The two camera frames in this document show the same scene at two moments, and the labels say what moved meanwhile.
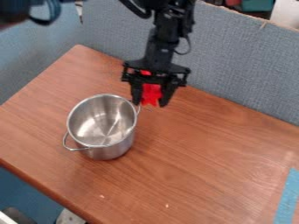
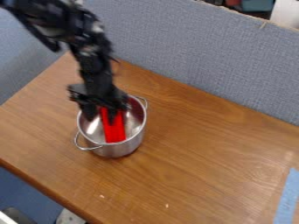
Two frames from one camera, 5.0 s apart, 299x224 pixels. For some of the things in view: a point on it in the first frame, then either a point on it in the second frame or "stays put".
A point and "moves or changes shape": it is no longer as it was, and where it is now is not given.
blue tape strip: x=287 y=206 stays put
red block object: x=151 y=94 -> x=116 y=129
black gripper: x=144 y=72 -> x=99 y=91
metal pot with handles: x=100 y=122 moves or changes shape
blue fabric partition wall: x=243 y=57 stays put
